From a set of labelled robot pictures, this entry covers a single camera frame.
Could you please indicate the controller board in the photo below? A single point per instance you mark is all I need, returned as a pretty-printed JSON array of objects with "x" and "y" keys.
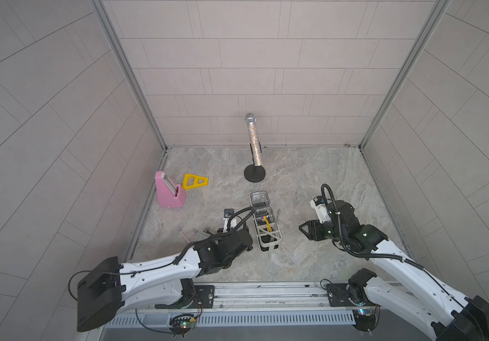
[
  {"x": 366, "y": 320},
  {"x": 182, "y": 324}
]

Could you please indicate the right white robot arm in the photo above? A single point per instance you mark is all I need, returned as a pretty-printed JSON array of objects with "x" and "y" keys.
[{"x": 435, "y": 308}]

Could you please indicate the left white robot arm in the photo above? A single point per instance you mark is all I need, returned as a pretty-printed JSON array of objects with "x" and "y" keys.
[{"x": 166, "y": 283}]

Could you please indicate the beige toothbrush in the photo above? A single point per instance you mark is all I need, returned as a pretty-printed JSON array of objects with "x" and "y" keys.
[{"x": 276, "y": 220}]

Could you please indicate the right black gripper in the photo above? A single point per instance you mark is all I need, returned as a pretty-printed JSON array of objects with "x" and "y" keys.
[{"x": 315, "y": 230}]

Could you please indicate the yellow toothbrush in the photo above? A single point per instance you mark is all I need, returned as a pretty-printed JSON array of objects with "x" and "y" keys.
[{"x": 266, "y": 230}]

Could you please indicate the right controller board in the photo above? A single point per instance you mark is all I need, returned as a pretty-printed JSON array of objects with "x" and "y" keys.
[{"x": 366, "y": 320}]

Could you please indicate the light blue toothbrush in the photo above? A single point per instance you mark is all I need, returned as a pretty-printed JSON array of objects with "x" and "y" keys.
[{"x": 202, "y": 234}]

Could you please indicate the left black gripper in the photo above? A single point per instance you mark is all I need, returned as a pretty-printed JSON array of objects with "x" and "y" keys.
[{"x": 244, "y": 238}]

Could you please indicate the pink toothbrush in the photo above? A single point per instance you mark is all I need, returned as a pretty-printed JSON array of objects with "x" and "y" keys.
[{"x": 184, "y": 235}]

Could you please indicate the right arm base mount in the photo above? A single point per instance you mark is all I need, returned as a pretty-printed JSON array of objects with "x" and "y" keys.
[{"x": 340, "y": 295}]

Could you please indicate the black toothbrush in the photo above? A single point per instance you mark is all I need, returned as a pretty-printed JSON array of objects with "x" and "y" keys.
[{"x": 209, "y": 231}]

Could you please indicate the yellow triangular block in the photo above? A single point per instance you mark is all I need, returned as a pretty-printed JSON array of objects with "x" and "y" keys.
[{"x": 191, "y": 181}]

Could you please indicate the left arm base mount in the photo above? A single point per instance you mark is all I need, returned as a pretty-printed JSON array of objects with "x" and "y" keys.
[{"x": 201, "y": 296}]

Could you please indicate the rhinestone silver microphone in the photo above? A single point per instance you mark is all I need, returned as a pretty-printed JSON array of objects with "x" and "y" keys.
[{"x": 253, "y": 138}]

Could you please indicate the left controller board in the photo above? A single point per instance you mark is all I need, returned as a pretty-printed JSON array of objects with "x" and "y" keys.
[{"x": 182, "y": 324}]

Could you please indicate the black microphone stand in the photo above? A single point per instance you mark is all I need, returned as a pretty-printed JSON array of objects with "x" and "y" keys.
[{"x": 255, "y": 172}]

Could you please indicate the pink metronome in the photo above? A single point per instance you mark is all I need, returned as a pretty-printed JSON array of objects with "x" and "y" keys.
[{"x": 169, "y": 193}]

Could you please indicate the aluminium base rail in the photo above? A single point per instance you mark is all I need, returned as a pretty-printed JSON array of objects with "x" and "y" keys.
[{"x": 249, "y": 305}]

